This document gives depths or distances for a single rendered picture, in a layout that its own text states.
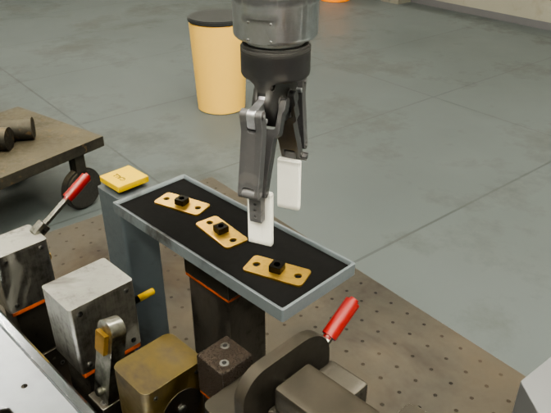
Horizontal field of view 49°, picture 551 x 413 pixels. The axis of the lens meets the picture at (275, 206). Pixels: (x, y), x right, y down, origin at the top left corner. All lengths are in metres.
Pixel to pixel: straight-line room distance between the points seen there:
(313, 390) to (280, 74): 0.31
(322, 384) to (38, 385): 0.45
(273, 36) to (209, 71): 3.78
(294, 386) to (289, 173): 0.28
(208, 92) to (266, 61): 3.83
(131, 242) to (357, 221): 2.19
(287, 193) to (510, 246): 2.44
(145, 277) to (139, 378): 0.38
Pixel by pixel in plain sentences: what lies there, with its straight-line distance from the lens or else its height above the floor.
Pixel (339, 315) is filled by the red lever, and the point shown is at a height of 1.15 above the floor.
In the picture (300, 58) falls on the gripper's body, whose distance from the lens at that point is 0.64.
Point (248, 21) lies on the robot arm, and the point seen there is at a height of 1.49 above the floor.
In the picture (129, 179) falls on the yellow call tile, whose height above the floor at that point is 1.16.
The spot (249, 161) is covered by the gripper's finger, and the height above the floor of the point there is 1.35.
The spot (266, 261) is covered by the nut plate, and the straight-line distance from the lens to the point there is 0.81.
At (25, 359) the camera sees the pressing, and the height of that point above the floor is 1.00.
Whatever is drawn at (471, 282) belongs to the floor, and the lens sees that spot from 2.84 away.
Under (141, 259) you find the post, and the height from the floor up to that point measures 1.01.
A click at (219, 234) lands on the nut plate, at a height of 1.16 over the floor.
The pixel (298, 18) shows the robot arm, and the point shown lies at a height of 1.49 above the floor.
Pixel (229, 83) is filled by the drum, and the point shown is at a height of 0.23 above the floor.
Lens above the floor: 1.63
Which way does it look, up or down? 30 degrees down
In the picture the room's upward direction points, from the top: straight up
